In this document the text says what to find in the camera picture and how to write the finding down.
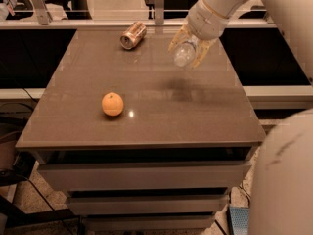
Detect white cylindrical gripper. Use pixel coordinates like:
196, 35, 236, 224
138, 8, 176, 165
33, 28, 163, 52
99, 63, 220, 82
168, 0, 229, 69

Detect clear plastic water bottle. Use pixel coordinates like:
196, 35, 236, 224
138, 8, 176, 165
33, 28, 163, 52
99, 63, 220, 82
173, 37, 197, 68

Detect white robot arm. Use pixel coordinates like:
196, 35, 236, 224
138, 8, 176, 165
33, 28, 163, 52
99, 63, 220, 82
168, 0, 313, 235

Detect gold soda can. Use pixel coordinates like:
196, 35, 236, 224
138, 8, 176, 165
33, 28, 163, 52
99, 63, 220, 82
120, 22, 147, 50

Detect grey drawer cabinet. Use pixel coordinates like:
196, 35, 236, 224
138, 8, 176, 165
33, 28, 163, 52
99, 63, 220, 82
17, 27, 265, 219

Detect orange fruit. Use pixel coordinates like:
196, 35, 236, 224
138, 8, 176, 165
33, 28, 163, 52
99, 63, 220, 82
102, 92, 124, 117

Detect middle grey drawer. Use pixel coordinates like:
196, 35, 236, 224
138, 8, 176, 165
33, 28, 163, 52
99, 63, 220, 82
67, 195, 228, 215

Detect grey drawer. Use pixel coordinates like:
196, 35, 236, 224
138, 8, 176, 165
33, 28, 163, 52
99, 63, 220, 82
38, 162, 251, 191
83, 215, 214, 231
67, 195, 228, 215

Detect top grey drawer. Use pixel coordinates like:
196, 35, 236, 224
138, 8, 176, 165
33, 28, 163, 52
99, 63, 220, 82
38, 162, 251, 191

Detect bottom grey drawer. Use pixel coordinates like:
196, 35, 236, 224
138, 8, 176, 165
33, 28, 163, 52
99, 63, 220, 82
83, 215, 214, 231

